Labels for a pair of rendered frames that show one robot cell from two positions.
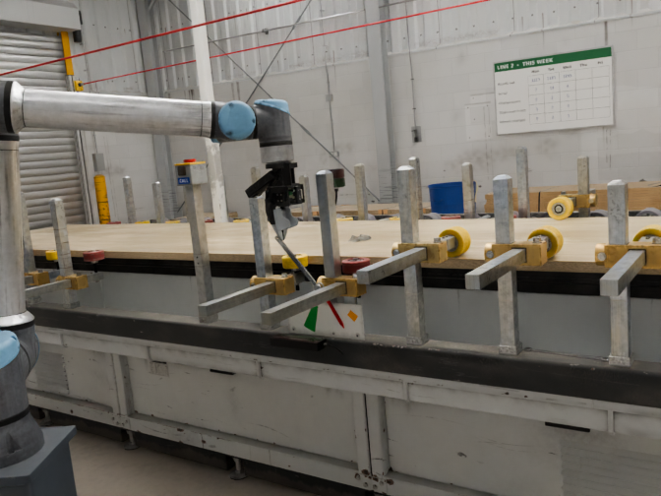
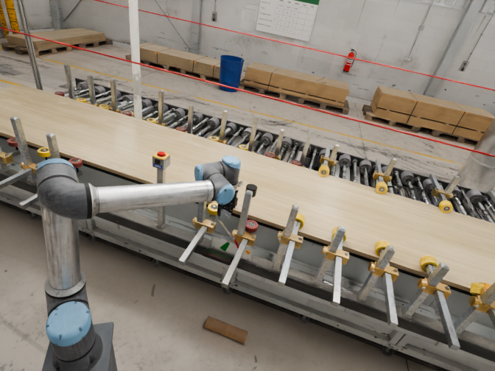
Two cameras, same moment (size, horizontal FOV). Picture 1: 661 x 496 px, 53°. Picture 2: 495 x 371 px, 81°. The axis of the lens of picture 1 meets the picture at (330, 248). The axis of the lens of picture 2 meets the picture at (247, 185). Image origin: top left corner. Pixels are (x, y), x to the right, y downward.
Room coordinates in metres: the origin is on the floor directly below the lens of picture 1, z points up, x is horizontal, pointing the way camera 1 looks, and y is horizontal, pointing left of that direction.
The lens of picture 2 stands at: (0.68, 0.50, 2.02)
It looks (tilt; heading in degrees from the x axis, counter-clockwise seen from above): 33 degrees down; 337
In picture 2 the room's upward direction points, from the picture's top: 11 degrees clockwise
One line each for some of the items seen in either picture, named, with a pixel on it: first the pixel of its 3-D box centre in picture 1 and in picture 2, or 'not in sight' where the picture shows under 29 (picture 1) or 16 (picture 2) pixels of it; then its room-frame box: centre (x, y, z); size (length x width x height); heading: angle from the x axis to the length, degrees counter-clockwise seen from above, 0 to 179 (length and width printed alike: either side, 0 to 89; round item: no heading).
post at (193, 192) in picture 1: (200, 254); (160, 198); (2.11, 0.42, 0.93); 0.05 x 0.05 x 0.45; 56
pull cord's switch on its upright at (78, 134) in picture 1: (86, 164); (32, 44); (4.18, 1.48, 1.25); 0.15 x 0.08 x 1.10; 56
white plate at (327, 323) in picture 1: (324, 319); (231, 248); (1.81, 0.04, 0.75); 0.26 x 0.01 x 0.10; 56
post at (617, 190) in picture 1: (620, 290); (372, 278); (1.39, -0.62, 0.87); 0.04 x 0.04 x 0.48; 56
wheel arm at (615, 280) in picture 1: (633, 259); (387, 280); (1.32, -0.62, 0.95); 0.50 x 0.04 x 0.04; 146
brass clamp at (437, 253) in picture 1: (419, 251); (289, 238); (1.66, -0.23, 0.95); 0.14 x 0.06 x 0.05; 56
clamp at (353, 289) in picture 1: (341, 284); (244, 237); (1.81, -0.02, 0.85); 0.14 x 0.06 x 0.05; 56
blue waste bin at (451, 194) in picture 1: (454, 213); (230, 73); (7.46, -1.45, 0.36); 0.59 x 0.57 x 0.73; 148
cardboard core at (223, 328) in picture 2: not in sight; (225, 329); (1.71, 0.01, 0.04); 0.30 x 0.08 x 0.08; 56
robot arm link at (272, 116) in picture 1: (272, 122); (230, 169); (1.80, 0.13, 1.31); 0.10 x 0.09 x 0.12; 105
